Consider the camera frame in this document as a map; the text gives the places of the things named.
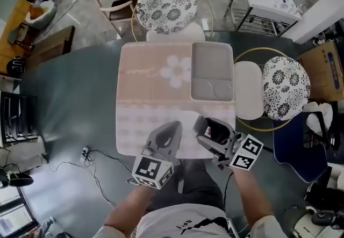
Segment computer screen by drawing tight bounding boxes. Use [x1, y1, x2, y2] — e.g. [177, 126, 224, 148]
[0, 199, 39, 238]

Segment black slatted rack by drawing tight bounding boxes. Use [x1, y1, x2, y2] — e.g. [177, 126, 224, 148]
[0, 91, 39, 147]

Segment black stand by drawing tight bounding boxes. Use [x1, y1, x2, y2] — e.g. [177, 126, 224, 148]
[303, 110, 342, 152]

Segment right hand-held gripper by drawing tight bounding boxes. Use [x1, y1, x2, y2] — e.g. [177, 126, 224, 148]
[193, 115, 264, 171]

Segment white plastic bag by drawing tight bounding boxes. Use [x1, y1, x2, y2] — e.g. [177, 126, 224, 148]
[305, 102, 334, 137]

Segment person's dark trousers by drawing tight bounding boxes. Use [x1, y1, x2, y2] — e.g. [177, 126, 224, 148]
[146, 158, 225, 212]

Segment person's right forearm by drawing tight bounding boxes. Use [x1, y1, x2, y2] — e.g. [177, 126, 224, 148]
[232, 168, 275, 228]

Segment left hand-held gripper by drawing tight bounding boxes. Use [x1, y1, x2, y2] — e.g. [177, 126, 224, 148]
[131, 120, 183, 190]

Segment wooden chair dark seat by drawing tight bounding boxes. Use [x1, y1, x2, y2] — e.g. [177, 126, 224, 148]
[101, 0, 141, 37]

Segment white and black device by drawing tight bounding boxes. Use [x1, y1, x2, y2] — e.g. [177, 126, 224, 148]
[282, 204, 344, 238]

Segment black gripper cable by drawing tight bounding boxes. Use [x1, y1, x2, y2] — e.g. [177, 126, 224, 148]
[222, 171, 235, 212]

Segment white power strip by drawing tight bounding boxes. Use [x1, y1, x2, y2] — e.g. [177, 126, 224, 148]
[80, 146, 91, 164]

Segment white egg chair orange cushion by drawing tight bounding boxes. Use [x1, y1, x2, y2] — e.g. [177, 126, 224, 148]
[25, 0, 58, 31]

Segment cardboard box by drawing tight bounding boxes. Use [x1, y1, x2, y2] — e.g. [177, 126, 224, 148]
[297, 40, 344, 103]

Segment person's left forearm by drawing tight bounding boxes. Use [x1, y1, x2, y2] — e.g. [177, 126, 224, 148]
[103, 184, 160, 235]

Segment pink flower placemat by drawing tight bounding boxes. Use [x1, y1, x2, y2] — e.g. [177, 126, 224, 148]
[115, 41, 237, 160]

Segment black floor cable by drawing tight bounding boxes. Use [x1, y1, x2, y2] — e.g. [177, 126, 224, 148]
[47, 149, 133, 208]

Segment dark blue floor mat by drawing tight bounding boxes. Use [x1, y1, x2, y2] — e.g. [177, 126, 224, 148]
[271, 112, 329, 184]

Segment gold frame chair white backrest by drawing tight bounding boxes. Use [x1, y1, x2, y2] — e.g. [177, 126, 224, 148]
[131, 0, 214, 43]
[233, 47, 298, 132]

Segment black lamp head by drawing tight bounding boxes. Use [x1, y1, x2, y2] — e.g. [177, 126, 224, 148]
[0, 168, 34, 189]

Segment floral round seat cushion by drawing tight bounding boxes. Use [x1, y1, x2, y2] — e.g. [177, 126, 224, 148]
[262, 56, 311, 121]
[135, 0, 197, 35]

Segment person's white shirt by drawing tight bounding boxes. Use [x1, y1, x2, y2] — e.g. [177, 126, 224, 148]
[92, 203, 289, 238]

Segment grey compartment plate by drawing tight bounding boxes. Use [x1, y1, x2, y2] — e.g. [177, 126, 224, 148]
[190, 41, 234, 103]

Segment brown wooden bench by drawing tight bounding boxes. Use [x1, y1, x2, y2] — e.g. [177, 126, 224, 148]
[25, 25, 76, 71]

